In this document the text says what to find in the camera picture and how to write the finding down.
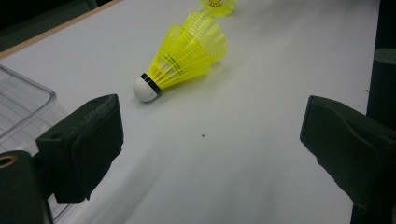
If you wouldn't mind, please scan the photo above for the yellow plastic shuttlecock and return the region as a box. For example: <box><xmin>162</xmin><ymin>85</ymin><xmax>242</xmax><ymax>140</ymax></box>
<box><xmin>132</xmin><ymin>10</ymin><xmax>229</xmax><ymax>104</ymax></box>
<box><xmin>199</xmin><ymin>0</ymin><xmax>238</xmax><ymax>19</ymax></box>

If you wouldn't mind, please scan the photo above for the dark upright post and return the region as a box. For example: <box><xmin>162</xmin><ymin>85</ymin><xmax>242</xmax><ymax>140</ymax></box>
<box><xmin>366</xmin><ymin>0</ymin><xmax>396</xmax><ymax>130</ymax></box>

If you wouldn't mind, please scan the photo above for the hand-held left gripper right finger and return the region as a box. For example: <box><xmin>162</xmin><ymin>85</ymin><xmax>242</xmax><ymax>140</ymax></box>
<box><xmin>299</xmin><ymin>94</ymin><xmax>396</xmax><ymax>207</ymax></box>

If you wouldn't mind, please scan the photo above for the clear plastic tray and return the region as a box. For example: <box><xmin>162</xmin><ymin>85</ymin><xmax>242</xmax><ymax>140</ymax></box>
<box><xmin>0</xmin><ymin>63</ymin><xmax>73</xmax><ymax>222</ymax></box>

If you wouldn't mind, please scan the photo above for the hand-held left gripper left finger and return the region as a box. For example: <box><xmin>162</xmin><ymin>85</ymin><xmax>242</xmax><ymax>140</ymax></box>
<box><xmin>35</xmin><ymin>93</ymin><xmax>125</xmax><ymax>205</ymax></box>

